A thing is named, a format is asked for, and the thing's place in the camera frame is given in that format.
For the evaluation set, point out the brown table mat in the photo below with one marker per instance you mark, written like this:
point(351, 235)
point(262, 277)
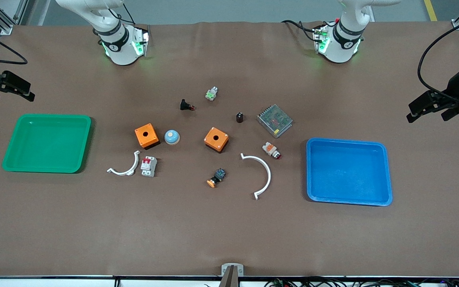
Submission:
point(229, 231)

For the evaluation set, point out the blue white dome button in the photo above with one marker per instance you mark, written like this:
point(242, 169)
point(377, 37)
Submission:
point(172, 137)

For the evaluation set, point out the metal mesh power supply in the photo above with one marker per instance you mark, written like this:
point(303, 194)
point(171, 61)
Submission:
point(274, 120)

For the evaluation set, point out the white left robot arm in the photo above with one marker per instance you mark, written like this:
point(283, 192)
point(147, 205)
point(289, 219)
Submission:
point(343, 44)

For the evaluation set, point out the grey table edge bracket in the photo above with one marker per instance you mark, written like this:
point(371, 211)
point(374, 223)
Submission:
point(232, 272)

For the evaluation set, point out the orange mushroom push button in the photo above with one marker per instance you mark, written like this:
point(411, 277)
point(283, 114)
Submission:
point(216, 177)

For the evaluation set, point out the dark cylindrical capacitor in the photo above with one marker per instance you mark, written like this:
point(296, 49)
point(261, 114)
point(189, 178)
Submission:
point(239, 117)

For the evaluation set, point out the blue plastic tray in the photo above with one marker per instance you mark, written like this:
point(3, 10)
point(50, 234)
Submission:
point(349, 171)

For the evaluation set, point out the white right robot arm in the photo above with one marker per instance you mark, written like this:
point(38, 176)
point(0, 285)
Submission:
point(118, 44)

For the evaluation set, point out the white green switch module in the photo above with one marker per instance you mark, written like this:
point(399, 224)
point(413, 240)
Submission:
point(211, 94)

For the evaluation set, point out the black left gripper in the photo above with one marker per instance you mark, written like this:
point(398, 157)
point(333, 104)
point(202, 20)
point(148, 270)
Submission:
point(455, 86)

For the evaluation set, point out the white red circuit breaker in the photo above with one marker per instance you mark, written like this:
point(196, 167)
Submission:
point(149, 166)

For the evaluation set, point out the large white plastic arc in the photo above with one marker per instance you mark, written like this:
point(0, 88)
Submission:
point(267, 171)

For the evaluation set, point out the small white plastic arc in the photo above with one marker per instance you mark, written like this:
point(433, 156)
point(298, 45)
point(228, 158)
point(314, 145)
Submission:
point(130, 169)

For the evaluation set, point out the orange button box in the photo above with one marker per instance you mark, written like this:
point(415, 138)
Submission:
point(146, 135)
point(216, 139)

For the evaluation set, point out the white orange indicator lamp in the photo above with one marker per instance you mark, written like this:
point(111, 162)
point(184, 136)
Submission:
point(270, 149)

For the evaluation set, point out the black red connector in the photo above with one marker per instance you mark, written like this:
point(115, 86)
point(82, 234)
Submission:
point(185, 105)

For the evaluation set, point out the green plastic tray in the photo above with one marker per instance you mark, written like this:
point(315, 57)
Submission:
point(47, 143)

